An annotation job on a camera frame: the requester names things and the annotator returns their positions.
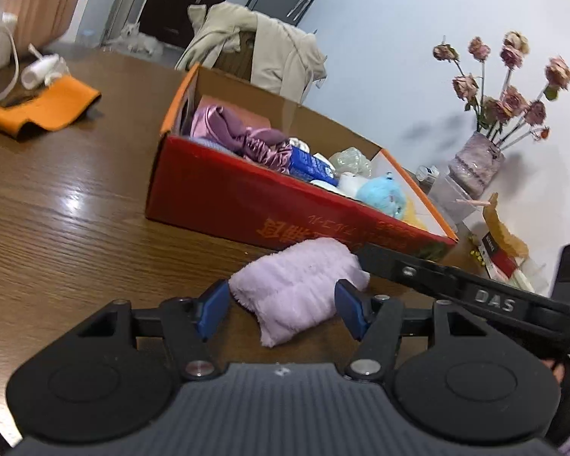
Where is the clear plastic bag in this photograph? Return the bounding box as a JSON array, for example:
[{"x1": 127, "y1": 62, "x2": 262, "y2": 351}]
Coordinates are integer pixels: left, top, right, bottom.
[{"x1": 328, "y1": 147, "x2": 374, "y2": 177}]

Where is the white handheld device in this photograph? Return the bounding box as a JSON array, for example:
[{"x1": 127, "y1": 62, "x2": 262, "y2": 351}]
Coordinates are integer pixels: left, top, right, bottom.
[{"x1": 21, "y1": 44, "x2": 68, "y2": 90}]

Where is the brown paper wrapper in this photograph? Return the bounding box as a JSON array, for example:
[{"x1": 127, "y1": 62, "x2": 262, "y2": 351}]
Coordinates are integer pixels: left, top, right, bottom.
[{"x1": 482, "y1": 192, "x2": 531, "y2": 258}]

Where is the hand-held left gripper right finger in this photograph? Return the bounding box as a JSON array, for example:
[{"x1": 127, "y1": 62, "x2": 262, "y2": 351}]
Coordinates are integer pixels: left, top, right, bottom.
[{"x1": 335, "y1": 278, "x2": 488, "y2": 383}]

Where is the orange cloth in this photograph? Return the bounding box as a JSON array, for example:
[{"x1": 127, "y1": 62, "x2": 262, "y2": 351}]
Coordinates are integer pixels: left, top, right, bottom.
[{"x1": 0, "y1": 73, "x2": 103, "y2": 141}]

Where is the lilac glass vase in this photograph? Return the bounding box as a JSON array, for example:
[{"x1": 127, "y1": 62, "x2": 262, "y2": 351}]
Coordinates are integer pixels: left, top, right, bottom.
[{"x1": 449, "y1": 130, "x2": 507, "y2": 198}]

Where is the lilac fluffy towel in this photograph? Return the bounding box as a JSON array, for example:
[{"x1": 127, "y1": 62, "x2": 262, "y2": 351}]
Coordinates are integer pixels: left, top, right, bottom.
[{"x1": 229, "y1": 237, "x2": 372, "y2": 349}]

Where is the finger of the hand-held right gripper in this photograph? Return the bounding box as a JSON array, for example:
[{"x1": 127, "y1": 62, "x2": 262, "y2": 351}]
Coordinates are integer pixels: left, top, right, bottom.
[{"x1": 356, "y1": 242, "x2": 462, "y2": 298}]

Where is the brown wooden chair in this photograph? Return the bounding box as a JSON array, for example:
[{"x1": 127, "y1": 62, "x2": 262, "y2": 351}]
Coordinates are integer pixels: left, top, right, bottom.
[{"x1": 215, "y1": 31, "x2": 258, "y2": 84}]

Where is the white plush toy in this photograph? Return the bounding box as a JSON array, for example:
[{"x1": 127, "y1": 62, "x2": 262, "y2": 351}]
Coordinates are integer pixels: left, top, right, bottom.
[{"x1": 337, "y1": 171, "x2": 376, "y2": 198}]

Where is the clear plastic container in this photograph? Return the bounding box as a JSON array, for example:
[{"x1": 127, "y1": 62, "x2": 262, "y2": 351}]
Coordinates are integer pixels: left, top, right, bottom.
[{"x1": 427, "y1": 171, "x2": 472, "y2": 222}]

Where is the white dog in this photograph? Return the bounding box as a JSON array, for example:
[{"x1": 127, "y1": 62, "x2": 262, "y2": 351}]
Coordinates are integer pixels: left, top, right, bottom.
[{"x1": 118, "y1": 21, "x2": 165, "y2": 56}]

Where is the red orange cardboard box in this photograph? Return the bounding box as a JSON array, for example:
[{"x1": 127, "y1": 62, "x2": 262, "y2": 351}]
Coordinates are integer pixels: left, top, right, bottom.
[{"x1": 145, "y1": 62, "x2": 459, "y2": 263}]

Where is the dark brown door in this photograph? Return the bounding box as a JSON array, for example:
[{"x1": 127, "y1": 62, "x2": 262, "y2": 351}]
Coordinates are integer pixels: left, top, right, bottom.
[{"x1": 138, "y1": 0, "x2": 249, "y2": 49}]

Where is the bunch of dried roses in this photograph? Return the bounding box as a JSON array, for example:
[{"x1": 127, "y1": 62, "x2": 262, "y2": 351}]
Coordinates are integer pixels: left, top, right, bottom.
[{"x1": 432, "y1": 31, "x2": 570, "y2": 146}]

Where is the purple satin cloth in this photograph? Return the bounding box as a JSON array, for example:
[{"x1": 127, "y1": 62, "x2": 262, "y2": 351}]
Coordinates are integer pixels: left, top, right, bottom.
[{"x1": 190, "y1": 104, "x2": 295, "y2": 176}]

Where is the red black small box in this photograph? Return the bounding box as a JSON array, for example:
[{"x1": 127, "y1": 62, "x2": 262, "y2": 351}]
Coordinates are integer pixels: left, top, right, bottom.
[{"x1": 480, "y1": 233, "x2": 519, "y2": 279}]

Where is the blue packet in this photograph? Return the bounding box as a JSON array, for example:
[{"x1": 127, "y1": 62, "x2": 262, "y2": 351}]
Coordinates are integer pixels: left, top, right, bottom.
[{"x1": 288, "y1": 146, "x2": 339, "y2": 187}]

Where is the light blue plush toy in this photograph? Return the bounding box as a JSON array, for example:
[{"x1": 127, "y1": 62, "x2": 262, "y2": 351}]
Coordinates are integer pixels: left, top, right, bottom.
[{"x1": 356, "y1": 173, "x2": 408, "y2": 221}]

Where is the beige jacket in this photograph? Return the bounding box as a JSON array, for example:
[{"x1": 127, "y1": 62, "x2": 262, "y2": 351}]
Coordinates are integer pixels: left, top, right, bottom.
[{"x1": 175, "y1": 2, "x2": 328, "y2": 106}]

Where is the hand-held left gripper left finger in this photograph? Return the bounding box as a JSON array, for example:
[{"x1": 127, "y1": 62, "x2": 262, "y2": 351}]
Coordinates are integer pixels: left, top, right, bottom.
[{"x1": 78, "y1": 278, "x2": 233, "y2": 382}]

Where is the yellow soft item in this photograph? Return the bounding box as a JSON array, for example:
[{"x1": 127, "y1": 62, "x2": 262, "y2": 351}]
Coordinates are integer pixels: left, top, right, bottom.
[{"x1": 401, "y1": 197, "x2": 431, "y2": 230}]

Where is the white cable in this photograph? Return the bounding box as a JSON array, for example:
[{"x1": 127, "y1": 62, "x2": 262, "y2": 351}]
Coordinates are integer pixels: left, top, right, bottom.
[{"x1": 0, "y1": 14, "x2": 21, "y2": 108}]

